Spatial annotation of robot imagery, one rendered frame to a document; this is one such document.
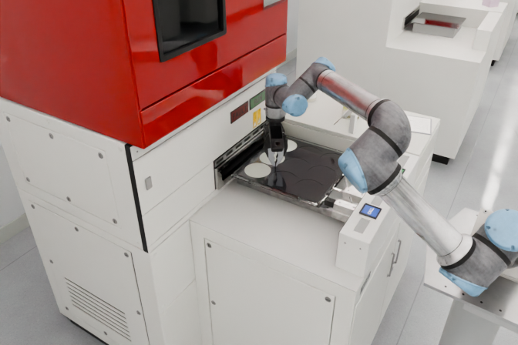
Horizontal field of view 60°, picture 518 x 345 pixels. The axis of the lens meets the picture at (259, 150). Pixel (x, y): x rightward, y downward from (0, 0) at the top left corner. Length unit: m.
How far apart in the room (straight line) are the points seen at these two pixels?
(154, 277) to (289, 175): 0.60
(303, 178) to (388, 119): 0.54
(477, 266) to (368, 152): 0.42
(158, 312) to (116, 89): 0.85
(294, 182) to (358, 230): 0.37
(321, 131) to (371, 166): 0.71
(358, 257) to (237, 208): 0.50
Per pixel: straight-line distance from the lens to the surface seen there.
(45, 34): 1.39
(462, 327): 1.77
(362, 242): 1.36
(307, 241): 1.54
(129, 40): 1.14
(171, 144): 1.42
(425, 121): 2.04
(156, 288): 1.65
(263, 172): 1.71
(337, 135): 1.87
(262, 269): 1.55
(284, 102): 1.49
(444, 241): 1.32
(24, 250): 3.00
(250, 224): 1.59
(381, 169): 1.21
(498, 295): 1.54
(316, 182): 1.67
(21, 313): 2.66
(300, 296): 1.54
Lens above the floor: 1.86
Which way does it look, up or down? 32 degrees down
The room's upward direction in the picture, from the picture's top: straight up
